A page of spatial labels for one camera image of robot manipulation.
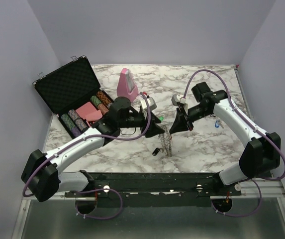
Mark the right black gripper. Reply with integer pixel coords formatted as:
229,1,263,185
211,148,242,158
169,104,211,133

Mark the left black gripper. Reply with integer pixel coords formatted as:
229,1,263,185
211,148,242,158
118,110,165,138

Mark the blue tag key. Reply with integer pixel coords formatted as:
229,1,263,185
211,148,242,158
214,119,224,129

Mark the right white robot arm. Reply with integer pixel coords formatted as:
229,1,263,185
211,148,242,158
169,82,281,195

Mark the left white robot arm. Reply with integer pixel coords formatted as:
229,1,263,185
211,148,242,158
21,95,164,202

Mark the black tag key centre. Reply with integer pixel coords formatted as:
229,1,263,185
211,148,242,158
152,147,161,156

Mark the pink metronome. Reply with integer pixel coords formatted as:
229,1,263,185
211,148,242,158
116,68,139,102

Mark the black poker chip case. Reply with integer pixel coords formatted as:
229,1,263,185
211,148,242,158
32,55,124,137

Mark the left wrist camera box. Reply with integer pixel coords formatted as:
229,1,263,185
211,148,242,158
140,92,157,112

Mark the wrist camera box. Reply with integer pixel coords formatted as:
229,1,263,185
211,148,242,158
171,94,188,107
140,92,157,112

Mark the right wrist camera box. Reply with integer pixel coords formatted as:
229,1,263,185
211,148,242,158
171,94,188,107

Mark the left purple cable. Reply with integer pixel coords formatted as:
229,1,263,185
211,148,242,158
22,92,152,220

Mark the purple cable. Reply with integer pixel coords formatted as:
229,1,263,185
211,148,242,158
22,92,152,220
182,69,285,217

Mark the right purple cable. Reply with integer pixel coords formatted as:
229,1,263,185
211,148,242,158
182,69,285,217

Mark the black front mounting rail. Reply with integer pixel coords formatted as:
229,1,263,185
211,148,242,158
65,172,241,208

